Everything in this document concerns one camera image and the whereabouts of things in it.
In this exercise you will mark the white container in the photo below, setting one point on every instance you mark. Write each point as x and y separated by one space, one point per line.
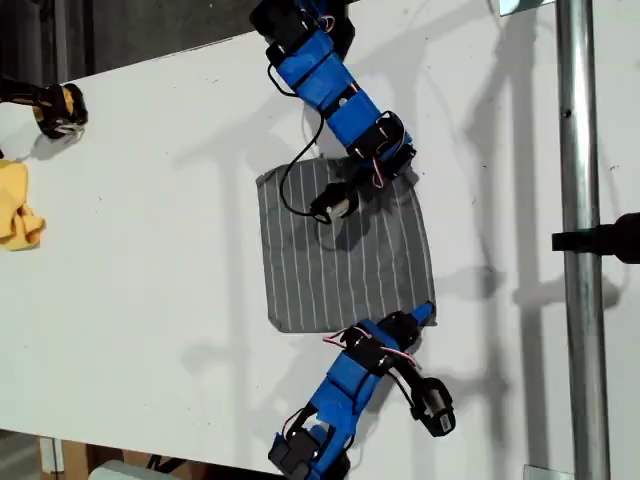
120 471

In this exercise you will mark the steel post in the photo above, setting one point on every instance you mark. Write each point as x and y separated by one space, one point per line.
580 150

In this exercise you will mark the yellow cloth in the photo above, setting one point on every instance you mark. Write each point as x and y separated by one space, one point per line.
15 210

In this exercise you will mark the grey white-striped towel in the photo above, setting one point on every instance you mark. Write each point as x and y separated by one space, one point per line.
350 260

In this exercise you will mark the white table leg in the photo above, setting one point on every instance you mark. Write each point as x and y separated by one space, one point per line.
51 455

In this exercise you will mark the black clamp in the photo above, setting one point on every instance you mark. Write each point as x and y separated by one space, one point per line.
615 240

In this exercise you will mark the black camera box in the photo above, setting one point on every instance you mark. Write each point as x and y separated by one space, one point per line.
434 407
334 204

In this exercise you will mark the brown cardboard box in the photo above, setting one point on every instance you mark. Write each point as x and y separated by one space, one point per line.
210 467

